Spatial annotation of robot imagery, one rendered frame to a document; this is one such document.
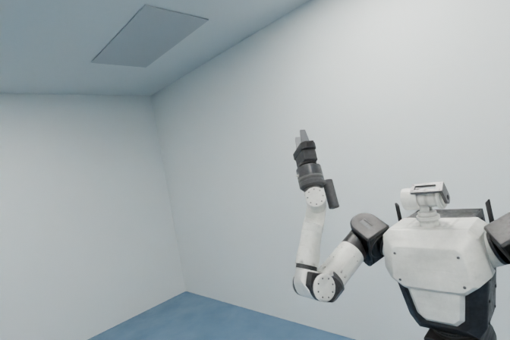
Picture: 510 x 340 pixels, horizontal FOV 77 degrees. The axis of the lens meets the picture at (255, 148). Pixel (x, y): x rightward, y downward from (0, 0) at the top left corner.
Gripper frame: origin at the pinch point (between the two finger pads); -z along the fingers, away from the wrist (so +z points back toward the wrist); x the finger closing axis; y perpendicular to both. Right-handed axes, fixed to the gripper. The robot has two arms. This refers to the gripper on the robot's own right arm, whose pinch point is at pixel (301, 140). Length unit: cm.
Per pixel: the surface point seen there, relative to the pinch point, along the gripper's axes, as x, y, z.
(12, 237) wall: -284, 218, -49
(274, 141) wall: -168, -47, -89
